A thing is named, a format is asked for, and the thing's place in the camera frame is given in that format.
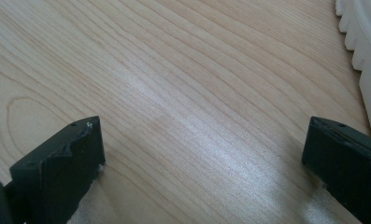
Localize white scalloped-edge plate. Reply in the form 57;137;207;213
335;0;371;144

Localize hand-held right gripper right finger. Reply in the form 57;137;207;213
301;116;371;224

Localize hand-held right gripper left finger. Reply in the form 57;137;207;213
8;116;107;224

